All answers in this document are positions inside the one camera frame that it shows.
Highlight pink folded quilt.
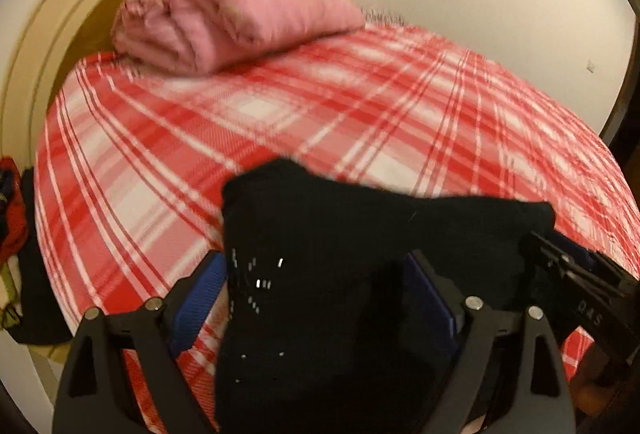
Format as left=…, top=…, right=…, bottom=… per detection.
left=112, top=0, right=366, bottom=76

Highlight black pants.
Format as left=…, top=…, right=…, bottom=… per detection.
left=215, top=159, right=555, bottom=433

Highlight striped grey pillow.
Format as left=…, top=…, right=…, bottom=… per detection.
left=359, top=4, right=407, bottom=27

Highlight red plaid bed sheet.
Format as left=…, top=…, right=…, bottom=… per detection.
left=34, top=23, right=640, bottom=434

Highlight clothes pile beside bed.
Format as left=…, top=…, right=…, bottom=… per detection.
left=1, top=157, right=73, bottom=346

